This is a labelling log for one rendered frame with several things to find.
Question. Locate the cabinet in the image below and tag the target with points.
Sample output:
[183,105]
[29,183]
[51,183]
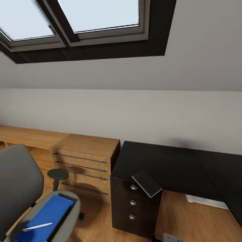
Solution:
[132,209]
[89,161]

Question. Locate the pen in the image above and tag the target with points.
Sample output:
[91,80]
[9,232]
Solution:
[29,229]

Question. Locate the notebook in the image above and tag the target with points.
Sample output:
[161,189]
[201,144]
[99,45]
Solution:
[147,183]

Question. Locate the folder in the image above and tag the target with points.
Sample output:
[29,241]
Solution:
[54,211]

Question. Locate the bookcase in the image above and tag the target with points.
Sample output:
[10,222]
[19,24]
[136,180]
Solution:
[39,143]
[8,132]

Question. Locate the swivel chair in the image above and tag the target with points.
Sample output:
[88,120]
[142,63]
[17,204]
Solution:
[21,185]

